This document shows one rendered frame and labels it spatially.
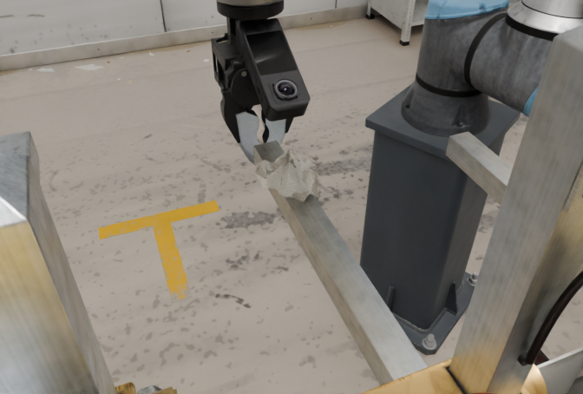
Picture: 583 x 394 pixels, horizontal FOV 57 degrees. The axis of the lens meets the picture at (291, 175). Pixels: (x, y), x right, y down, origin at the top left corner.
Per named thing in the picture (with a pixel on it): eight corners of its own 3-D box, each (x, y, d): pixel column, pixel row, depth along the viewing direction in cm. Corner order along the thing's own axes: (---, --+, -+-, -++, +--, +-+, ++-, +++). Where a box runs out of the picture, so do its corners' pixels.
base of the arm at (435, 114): (385, 117, 118) (389, 76, 112) (426, 85, 129) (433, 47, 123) (465, 148, 108) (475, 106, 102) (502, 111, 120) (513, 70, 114)
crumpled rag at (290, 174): (245, 162, 60) (244, 145, 59) (301, 149, 62) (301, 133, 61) (271, 210, 54) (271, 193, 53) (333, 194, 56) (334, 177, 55)
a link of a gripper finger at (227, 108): (259, 131, 65) (257, 66, 60) (264, 138, 64) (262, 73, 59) (222, 139, 64) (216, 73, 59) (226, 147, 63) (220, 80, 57)
